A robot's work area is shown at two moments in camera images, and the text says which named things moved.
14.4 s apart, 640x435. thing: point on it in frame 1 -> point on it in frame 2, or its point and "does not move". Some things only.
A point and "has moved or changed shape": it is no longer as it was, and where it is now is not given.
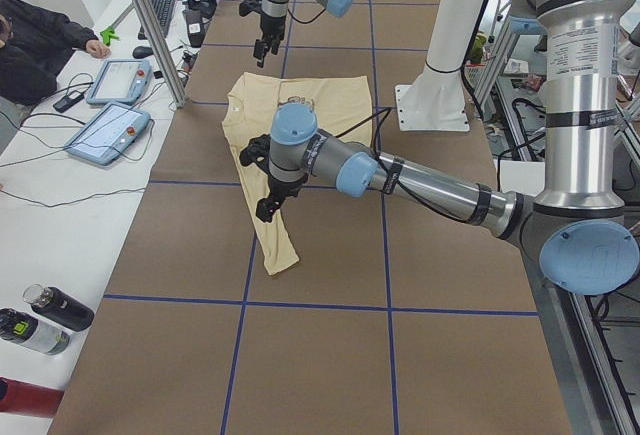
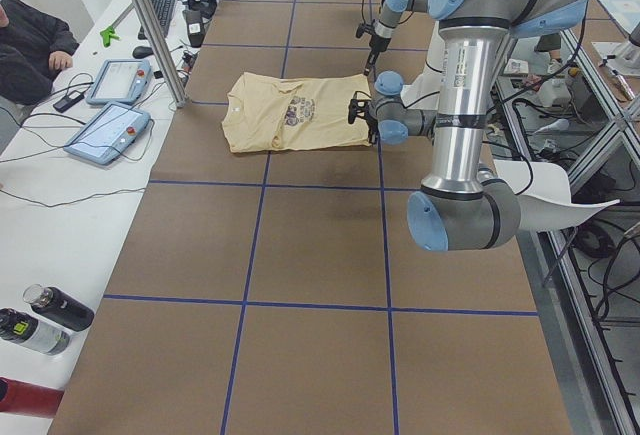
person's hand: [98, 49] -> [60, 60]
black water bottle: [58, 306] does not move
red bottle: [30, 399] does not move
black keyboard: [163, 6] does not move
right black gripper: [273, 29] -> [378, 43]
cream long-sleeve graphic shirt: [343, 109] has moved or changed shape
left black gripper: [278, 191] -> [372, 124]
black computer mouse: [142, 52] does not move
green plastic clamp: [109, 33] does not move
